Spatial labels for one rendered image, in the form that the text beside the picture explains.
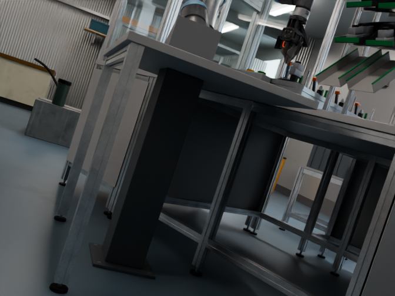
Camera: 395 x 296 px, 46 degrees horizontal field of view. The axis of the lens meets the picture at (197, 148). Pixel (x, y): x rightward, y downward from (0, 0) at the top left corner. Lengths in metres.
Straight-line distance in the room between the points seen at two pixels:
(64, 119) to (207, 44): 3.44
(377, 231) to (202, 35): 0.99
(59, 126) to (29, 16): 6.32
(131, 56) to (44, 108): 3.76
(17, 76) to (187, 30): 7.02
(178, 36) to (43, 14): 9.46
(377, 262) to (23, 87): 7.65
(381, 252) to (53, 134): 4.05
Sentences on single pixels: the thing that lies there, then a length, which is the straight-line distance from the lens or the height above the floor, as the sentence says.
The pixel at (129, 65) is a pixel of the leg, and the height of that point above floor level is 0.76.
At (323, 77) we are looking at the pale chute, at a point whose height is 1.02.
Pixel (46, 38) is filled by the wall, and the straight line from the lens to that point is 11.25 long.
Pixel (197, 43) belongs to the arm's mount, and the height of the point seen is 0.96.
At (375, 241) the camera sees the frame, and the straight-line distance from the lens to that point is 1.74.
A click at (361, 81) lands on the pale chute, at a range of 2.11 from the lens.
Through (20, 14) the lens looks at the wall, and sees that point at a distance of 11.33.
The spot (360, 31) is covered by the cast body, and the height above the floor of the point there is 1.25.
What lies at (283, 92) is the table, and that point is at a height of 0.85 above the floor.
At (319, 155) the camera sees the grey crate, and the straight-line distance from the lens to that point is 4.31.
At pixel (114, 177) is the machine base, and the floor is 0.22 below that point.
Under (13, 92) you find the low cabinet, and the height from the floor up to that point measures 0.22.
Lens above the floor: 0.64
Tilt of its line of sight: 2 degrees down
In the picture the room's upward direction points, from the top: 18 degrees clockwise
